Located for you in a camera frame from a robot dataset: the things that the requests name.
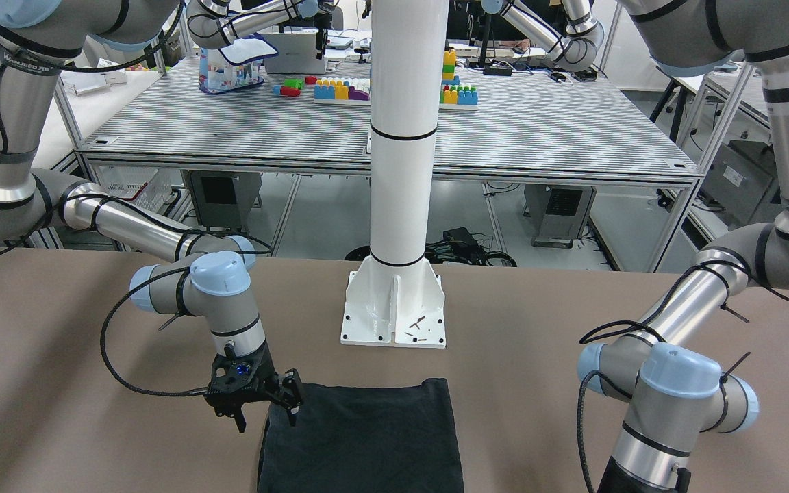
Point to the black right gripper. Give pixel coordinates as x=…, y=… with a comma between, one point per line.
x=268, y=377

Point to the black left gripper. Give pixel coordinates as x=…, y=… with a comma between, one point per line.
x=631, y=477

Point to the black printed t-shirt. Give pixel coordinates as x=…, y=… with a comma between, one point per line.
x=364, y=440

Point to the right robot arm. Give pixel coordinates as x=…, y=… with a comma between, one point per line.
x=201, y=274

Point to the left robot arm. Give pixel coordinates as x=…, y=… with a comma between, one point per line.
x=673, y=393

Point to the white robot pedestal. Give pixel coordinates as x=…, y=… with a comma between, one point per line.
x=395, y=298

